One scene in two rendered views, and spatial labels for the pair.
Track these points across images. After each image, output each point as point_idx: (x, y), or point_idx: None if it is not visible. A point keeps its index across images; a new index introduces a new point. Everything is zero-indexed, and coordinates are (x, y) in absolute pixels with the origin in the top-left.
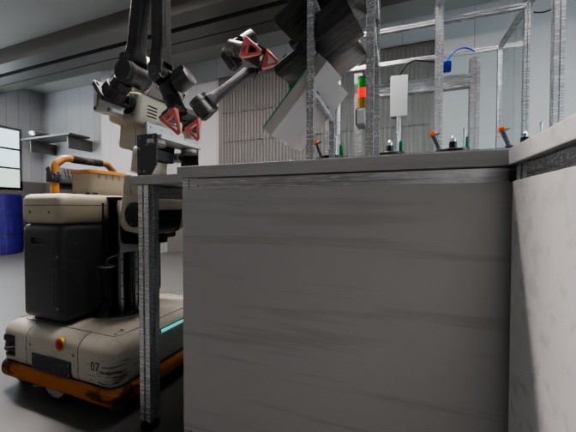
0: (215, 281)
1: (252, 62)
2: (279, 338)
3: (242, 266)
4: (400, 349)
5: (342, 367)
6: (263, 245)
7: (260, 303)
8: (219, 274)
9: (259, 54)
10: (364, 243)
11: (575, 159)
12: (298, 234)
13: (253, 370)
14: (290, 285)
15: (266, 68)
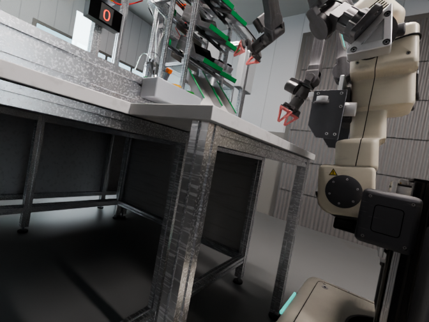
0: (244, 191)
1: (251, 55)
2: (219, 202)
3: (235, 182)
4: None
5: None
6: (230, 172)
7: (227, 193)
8: (243, 188)
9: (246, 64)
10: None
11: None
12: (220, 167)
13: (225, 217)
14: (219, 183)
15: (241, 52)
